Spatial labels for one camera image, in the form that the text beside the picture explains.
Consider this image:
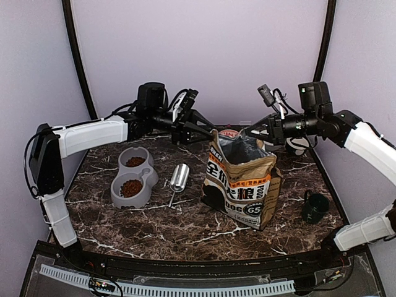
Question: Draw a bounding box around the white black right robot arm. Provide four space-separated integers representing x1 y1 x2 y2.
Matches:
245 81 395 269

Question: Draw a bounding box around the black corner frame post right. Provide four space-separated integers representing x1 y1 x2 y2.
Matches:
312 0 337 82

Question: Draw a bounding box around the brown pet food kibble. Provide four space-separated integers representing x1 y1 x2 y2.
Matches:
120 157 145 198

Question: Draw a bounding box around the silver metal scoop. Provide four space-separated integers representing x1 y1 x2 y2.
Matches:
168 163 190 207

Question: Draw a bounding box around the white cable duct strip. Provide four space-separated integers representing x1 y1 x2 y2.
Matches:
38 264 296 296

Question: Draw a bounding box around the translucent double pet bowl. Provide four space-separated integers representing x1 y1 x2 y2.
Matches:
110 147 158 209

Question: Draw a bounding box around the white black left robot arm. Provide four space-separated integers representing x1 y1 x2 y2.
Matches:
24 82 214 270

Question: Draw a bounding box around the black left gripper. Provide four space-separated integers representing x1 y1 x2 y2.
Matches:
150 108 217 145

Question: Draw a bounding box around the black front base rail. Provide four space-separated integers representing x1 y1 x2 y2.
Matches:
30 241 355 280

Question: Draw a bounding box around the dark green mug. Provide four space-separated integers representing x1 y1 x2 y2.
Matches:
301 189 330 225

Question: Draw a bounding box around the red patterned bowl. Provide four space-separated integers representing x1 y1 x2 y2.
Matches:
219 129 239 138

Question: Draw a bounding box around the black corner frame post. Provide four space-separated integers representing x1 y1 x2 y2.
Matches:
312 0 337 82
61 0 98 119

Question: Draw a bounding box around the dark rimmed white bowl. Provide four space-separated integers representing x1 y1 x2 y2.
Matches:
285 137 309 156

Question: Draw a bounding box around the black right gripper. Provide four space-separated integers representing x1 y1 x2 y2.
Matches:
246 110 321 145

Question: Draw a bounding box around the black corner frame post left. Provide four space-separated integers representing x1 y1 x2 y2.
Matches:
61 0 98 119

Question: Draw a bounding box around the brown pet food bag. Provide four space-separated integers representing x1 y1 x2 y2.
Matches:
201 129 282 231

